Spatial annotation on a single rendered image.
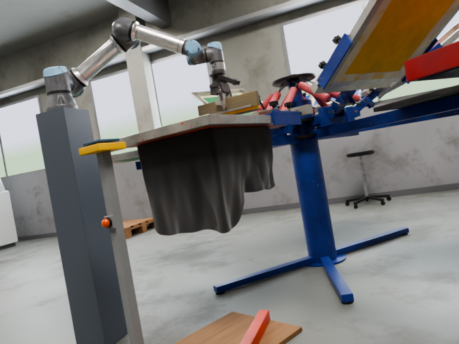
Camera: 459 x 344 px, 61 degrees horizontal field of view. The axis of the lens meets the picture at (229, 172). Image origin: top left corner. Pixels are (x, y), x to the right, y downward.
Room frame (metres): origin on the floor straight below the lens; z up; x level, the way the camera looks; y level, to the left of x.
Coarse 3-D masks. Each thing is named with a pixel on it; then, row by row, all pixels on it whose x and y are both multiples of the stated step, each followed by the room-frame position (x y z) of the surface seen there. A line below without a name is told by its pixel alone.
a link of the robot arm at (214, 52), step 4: (208, 44) 2.05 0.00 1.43; (212, 44) 2.04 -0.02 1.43; (216, 44) 2.04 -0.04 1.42; (220, 44) 2.05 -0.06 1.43; (208, 48) 2.04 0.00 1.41; (212, 48) 2.04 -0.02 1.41; (216, 48) 2.03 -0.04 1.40; (220, 48) 2.04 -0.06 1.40; (208, 52) 2.04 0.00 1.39; (212, 52) 2.04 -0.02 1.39; (216, 52) 2.03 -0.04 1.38; (220, 52) 2.04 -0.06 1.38; (208, 56) 2.04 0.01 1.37; (212, 56) 2.04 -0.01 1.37; (216, 56) 2.03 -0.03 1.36; (220, 56) 2.04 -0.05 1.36; (208, 60) 2.06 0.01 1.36; (212, 60) 2.04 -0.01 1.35; (216, 60) 2.03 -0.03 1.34; (220, 60) 2.04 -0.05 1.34
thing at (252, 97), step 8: (232, 96) 2.02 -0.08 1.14; (240, 96) 1.99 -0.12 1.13; (248, 96) 1.96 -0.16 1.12; (256, 96) 1.94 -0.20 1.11; (208, 104) 2.11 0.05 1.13; (232, 104) 2.02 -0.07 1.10; (240, 104) 1.99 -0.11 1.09; (248, 104) 1.97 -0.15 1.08; (256, 104) 1.94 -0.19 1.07; (200, 112) 2.15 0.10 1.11; (208, 112) 2.12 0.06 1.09; (216, 112) 2.09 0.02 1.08
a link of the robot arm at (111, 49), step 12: (108, 48) 2.06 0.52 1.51; (120, 48) 2.07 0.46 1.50; (132, 48) 2.15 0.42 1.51; (96, 60) 2.07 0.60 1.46; (108, 60) 2.09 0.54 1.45; (72, 72) 2.06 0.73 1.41; (84, 72) 2.07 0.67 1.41; (96, 72) 2.11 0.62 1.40; (84, 84) 2.09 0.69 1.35; (72, 96) 2.13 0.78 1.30
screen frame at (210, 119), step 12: (192, 120) 1.47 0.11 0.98; (204, 120) 1.44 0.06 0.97; (216, 120) 1.46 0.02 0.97; (228, 120) 1.53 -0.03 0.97; (240, 120) 1.60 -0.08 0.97; (252, 120) 1.68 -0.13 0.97; (264, 120) 1.76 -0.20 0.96; (144, 132) 1.63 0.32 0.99; (156, 132) 1.59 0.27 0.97; (168, 132) 1.55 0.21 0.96; (180, 132) 1.55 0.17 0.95; (132, 144) 1.70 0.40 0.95
